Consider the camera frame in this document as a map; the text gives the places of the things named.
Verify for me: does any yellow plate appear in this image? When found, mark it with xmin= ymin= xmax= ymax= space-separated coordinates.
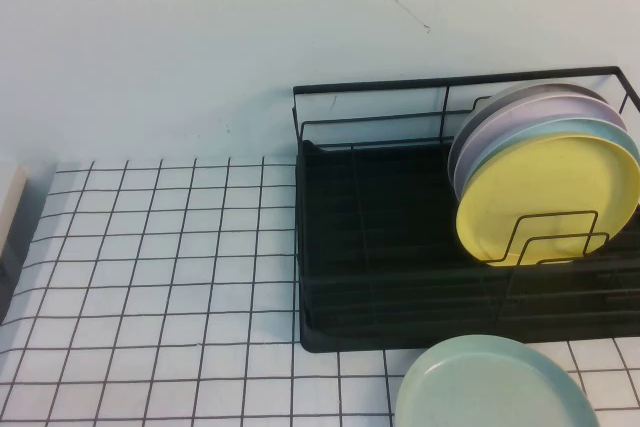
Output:
xmin=455 ymin=132 xmax=640 ymax=268

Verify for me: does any grey plate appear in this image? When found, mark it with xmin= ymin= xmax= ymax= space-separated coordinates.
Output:
xmin=447 ymin=82 xmax=609 ymax=183

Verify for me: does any lilac plate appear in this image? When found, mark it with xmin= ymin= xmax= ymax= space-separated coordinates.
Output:
xmin=452 ymin=94 xmax=629 ymax=203

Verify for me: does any light blue plate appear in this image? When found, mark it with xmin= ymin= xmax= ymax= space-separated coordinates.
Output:
xmin=462 ymin=116 xmax=640 ymax=193

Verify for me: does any mint green plate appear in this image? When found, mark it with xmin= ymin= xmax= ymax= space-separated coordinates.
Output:
xmin=394 ymin=333 xmax=601 ymax=427

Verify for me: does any black plastic drip tray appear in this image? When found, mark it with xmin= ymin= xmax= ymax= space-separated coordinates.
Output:
xmin=295 ymin=139 xmax=640 ymax=354

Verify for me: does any white black-grid tablecloth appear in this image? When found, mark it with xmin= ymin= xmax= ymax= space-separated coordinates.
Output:
xmin=0 ymin=156 xmax=640 ymax=427

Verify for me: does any beige block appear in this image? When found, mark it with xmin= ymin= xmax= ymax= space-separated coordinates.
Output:
xmin=0 ymin=160 xmax=29 ymax=278

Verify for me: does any black wire dish rack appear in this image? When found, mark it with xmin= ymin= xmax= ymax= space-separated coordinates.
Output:
xmin=291 ymin=65 xmax=640 ymax=333

